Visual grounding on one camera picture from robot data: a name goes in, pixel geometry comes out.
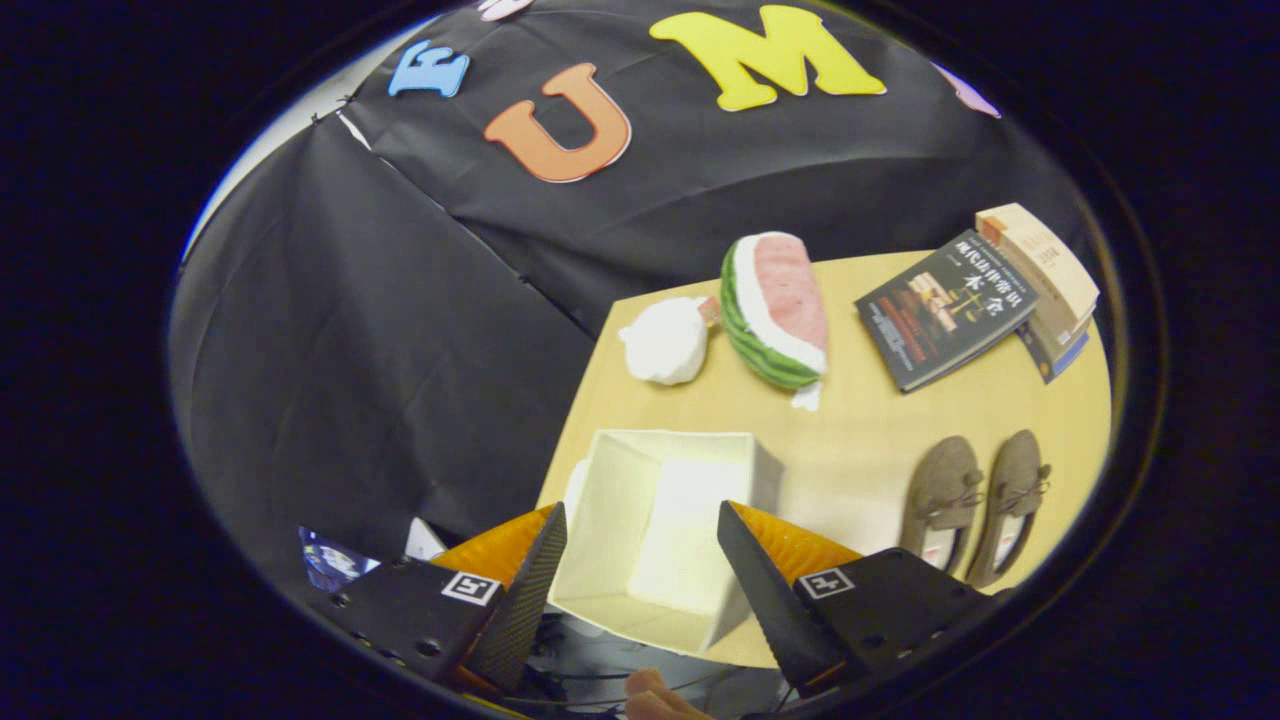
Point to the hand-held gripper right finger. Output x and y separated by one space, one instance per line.
770 610

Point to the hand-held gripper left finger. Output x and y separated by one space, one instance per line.
525 610

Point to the cream fabric storage box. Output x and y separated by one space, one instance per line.
690 520

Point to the brown fuzzy shoe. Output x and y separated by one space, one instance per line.
940 490
1015 480

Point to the white printed sheet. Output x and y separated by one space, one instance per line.
422 545

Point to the blue printed picture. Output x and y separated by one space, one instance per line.
335 562

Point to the white plush toy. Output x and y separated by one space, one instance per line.
665 340

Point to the watermelon slice plush toy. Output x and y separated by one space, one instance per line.
780 300

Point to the black paperback book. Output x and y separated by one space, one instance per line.
940 310

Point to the blue book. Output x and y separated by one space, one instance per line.
1060 358

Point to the beige book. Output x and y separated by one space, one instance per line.
1040 260

